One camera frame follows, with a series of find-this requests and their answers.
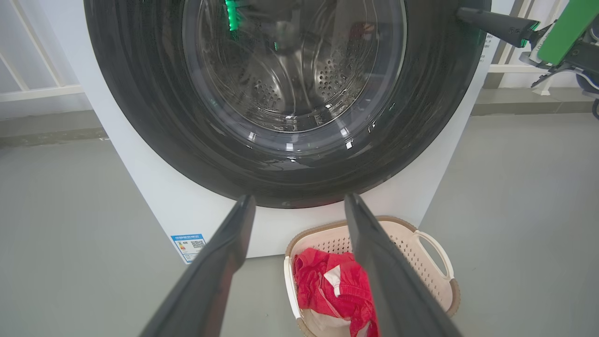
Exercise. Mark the right gripper green-banded body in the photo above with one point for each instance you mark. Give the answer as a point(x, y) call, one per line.
point(566, 32)

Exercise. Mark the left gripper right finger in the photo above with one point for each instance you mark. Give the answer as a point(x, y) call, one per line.
point(393, 281)

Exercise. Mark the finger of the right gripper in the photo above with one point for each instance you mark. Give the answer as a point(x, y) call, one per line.
point(496, 25)

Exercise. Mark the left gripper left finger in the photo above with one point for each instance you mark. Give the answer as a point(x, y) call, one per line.
point(206, 281)

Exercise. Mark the red cloth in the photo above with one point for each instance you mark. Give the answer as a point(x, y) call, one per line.
point(318, 281)

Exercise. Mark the dark washing machine door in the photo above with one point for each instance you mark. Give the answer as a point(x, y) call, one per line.
point(140, 93)

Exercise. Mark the cream perforated laundry basket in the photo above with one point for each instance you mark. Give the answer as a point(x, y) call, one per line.
point(421, 267)

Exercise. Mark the white front-load washing machine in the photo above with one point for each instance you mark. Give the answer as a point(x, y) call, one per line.
point(154, 196)

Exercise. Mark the blue energy label sticker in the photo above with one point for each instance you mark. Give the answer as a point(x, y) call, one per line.
point(189, 247)

